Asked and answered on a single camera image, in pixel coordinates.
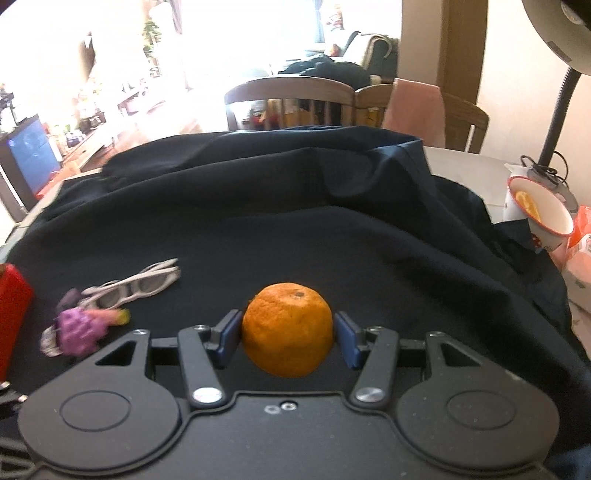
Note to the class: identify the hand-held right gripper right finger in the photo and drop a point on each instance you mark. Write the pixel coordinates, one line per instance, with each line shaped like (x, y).
(347, 341)

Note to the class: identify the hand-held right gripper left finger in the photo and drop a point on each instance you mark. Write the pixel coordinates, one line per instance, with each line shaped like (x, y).
(229, 339)

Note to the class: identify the purple toy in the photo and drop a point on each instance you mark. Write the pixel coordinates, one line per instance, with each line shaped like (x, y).
(78, 328)

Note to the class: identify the red tin box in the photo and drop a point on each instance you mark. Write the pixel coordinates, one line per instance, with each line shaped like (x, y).
(14, 304)

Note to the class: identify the white sunglasses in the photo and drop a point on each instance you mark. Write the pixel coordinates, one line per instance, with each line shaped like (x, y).
(141, 287)

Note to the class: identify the dark blue cloth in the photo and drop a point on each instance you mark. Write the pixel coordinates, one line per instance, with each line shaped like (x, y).
(277, 221)

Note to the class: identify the orange slice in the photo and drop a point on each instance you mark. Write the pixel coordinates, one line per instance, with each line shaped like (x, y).
(530, 205)

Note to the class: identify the white cup red rim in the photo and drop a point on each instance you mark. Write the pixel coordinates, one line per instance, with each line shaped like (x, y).
(551, 226)

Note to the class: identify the pink towel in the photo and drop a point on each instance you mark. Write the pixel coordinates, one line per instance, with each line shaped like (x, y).
(413, 113)

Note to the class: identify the white low cabinet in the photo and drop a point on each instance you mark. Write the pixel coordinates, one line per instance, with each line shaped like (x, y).
(101, 138)

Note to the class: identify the wooden chair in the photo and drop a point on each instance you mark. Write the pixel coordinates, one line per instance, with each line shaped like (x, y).
(286, 85)
(369, 94)

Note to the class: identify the orange white plastic bag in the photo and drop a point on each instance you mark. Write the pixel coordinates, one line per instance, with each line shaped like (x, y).
(579, 249)

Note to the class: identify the dark clothes pile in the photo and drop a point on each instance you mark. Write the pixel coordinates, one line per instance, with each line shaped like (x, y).
(332, 71)

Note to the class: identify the sofa with blankets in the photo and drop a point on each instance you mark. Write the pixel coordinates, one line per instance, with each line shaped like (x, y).
(376, 50)

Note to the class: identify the potted plant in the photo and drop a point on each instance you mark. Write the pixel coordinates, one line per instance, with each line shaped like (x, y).
(151, 41)

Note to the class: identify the black desk lamp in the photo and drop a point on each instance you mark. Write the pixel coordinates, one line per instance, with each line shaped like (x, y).
(561, 106)

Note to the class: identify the blue screen black frame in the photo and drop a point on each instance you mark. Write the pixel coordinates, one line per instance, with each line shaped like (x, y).
(30, 154)

